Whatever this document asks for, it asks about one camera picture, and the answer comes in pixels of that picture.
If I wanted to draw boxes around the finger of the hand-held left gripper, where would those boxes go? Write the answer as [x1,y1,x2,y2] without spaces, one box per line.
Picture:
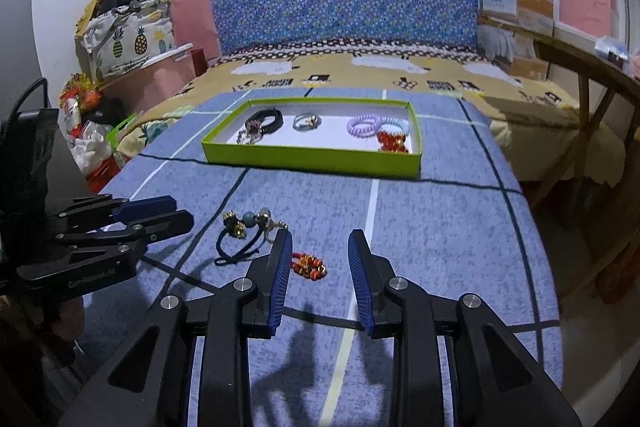
[55,209,195,259]
[47,194,177,234]

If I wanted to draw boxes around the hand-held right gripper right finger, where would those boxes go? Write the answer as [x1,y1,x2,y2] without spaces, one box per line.
[347,228,583,427]

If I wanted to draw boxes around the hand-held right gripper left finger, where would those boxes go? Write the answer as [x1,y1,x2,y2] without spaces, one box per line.
[57,229,294,427]

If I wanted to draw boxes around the red gold bead bracelet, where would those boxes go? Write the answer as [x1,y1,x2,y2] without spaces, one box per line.
[290,252,328,281]

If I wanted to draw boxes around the black hair tie with charms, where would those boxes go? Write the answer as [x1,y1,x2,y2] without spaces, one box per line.
[215,207,288,267]

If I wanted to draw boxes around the pink bead chain bracelet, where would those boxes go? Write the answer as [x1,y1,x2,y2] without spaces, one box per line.
[236,119,265,146]

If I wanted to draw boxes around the green shallow cardboard box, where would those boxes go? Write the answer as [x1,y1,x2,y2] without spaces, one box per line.
[201,98,423,180]

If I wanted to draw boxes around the red bead hair tie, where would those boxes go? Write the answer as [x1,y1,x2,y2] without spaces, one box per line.
[375,130,411,154]

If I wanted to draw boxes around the black wristband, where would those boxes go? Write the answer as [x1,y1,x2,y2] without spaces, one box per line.
[245,107,285,134]

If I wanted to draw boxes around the purple spiral hair tie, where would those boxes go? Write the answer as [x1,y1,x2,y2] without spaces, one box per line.
[346,111,383,140]

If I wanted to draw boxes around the grey hair tie gold charm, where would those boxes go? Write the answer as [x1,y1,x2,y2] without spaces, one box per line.
[292,113,322,132]

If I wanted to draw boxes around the pale lavender spiral hair tie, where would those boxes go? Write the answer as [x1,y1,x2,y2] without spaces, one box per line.
[377,117,412,138]

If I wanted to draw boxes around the red gift bag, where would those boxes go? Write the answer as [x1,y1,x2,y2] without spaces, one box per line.
[85,157,126,195]

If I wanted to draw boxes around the white plastic bag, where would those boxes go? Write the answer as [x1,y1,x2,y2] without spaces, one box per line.
[72,121,118,172]

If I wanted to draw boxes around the green paper bag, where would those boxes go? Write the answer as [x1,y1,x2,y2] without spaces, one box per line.
[105,112,139,148]

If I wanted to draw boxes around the blue grey blanket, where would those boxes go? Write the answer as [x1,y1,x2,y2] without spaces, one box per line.
[82,87,561,427]

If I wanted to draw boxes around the orange yellow decoration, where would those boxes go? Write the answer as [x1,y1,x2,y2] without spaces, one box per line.
[60,74,104,128]

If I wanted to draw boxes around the pink storage box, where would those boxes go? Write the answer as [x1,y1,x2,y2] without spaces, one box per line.
[100,43,196,112]

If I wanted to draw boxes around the pineapple print bag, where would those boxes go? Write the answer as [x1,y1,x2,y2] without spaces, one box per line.
[75,0,176,82]

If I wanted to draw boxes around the yellow printed bedsheet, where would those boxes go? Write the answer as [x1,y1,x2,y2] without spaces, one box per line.
[117,39,626,188]

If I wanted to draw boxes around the cardboard box with picture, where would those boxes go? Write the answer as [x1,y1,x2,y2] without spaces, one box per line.
[475,0,560,82]

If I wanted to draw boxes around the wooden table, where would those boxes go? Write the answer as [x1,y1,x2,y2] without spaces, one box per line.
[520,27,640,303]

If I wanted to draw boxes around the small blue white packet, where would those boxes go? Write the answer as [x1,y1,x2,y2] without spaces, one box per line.
[595,36,631,68]

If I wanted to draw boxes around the black cable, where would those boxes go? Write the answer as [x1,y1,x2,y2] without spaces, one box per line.
[0,78,49,142]

